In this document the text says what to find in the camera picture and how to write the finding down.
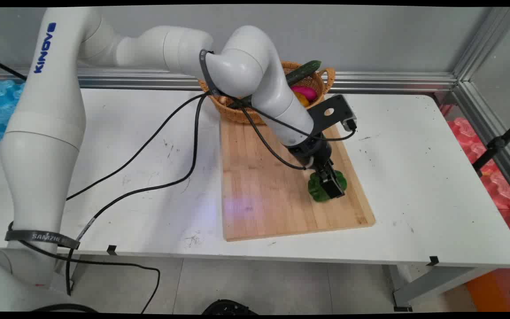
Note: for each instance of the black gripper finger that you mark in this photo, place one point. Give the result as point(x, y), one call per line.
point(334, 170)
point(333, 186)

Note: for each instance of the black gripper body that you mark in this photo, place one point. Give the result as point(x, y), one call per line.
point(312, 153)

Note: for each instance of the green bell pepper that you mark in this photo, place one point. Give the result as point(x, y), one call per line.
point(315, 190)

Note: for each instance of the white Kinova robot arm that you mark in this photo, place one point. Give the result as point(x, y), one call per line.
point(47, 133)

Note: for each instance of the yellow toy vegetable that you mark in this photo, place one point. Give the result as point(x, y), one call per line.
point(301, 99)

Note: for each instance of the pink toy vegetable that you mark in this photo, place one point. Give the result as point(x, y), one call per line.
point(306, 92)

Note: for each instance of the wooden cutting board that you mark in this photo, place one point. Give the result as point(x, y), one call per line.
point(264, 195)

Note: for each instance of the dark green cucumber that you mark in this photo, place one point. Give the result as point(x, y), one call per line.
point(303, 71)

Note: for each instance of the woven wicker basket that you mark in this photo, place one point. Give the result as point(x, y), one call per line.
point(237, 114)

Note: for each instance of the black table edge clip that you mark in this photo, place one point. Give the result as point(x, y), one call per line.
point(433, 261)
point(111, 250)

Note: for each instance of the grey table leg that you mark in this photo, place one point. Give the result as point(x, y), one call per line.
point(74, 270)
point(432, 283)

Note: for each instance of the black round device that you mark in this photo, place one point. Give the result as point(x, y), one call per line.
point(228, 308)

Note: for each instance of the black tripod stand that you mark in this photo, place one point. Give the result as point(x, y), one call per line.
point(496, 144)

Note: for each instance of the red foam mat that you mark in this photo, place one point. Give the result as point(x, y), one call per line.
point(498, 186)

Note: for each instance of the orange floor mat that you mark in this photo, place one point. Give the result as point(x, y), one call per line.
point(489, 292)

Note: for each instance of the black slanted rod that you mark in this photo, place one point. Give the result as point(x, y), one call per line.
point(5, 67)

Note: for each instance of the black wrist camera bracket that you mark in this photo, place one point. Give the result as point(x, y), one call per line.
point(332, 108)

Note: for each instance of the aluminium frame rail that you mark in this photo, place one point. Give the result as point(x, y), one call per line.
point(494, 128)
point(392, 82)

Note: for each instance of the aluminium corner post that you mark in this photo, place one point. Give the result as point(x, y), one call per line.
point(485, 40)

